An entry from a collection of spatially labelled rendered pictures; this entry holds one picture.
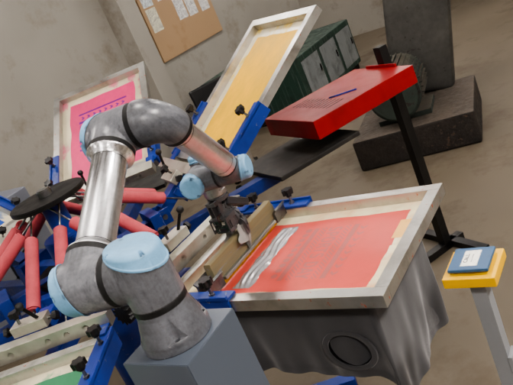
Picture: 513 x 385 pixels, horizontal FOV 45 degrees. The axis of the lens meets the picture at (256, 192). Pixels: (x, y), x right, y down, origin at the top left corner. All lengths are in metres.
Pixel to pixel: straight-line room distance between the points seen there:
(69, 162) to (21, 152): 3.07
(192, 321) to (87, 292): 0.22
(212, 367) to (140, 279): 0.23
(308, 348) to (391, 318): 0.28
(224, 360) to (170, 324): 0.14
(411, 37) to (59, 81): 3.67
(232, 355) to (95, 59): 6.31
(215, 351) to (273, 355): 0.74
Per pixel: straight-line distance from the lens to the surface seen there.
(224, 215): 1.99
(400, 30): 5.47
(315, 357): 1.94
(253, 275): 1.98
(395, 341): 1.84
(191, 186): 1.84
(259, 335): 1.98
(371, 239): 1.91
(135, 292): 1.24
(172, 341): 1.27
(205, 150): 1.64
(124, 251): 1.23
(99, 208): 1.40
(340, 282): 1.75
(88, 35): 7.48
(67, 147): 3.58
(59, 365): 2.09
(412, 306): 1.95
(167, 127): 1.51
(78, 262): 1.32
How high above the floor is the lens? 1.82
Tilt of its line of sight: 19 degrees down
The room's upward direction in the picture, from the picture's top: 24 degrees counter-clockwise
